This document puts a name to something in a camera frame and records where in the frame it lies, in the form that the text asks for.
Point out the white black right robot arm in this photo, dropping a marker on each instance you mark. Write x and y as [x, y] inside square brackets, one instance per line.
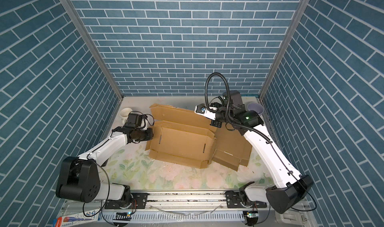
[290, 186]

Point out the white ceramic mug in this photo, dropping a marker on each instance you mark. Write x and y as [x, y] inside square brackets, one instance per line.
[124, 114]

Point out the white slotted cable duct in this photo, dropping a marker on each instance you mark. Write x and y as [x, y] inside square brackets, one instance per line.
[153, 217]

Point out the aluminium corner post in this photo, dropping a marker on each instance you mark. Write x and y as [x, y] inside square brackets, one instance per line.
[284, 45]
[80, 27]

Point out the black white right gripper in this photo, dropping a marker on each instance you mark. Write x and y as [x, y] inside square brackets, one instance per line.
[215, 122]

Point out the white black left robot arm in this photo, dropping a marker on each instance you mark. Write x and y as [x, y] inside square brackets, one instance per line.
[79, 178]

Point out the brown cardboard box lower sheet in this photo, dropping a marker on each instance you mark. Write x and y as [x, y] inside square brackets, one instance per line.
[232, 149]

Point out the brown cardboard box top sheet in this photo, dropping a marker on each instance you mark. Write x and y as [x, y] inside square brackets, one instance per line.
[181, 137]

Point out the white red blue carton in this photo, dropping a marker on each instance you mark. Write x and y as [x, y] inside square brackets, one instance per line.
[77, 219]

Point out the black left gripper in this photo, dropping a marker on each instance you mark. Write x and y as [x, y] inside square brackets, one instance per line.
[150, 134]

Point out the aluminium right corner post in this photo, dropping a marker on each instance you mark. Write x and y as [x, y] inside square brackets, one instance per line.
[284, 45]

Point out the lavender ceramic mug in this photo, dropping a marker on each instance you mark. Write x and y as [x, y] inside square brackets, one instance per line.
[254, 106]

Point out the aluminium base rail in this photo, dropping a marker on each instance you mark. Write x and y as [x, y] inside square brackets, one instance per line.
[173, 201]

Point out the brown cardboard box sheet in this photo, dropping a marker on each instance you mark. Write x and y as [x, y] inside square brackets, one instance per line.
[232, 149]
[181, 137]

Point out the aluminium left corner post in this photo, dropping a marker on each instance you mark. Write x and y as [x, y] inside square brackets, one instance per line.
[80, 27]

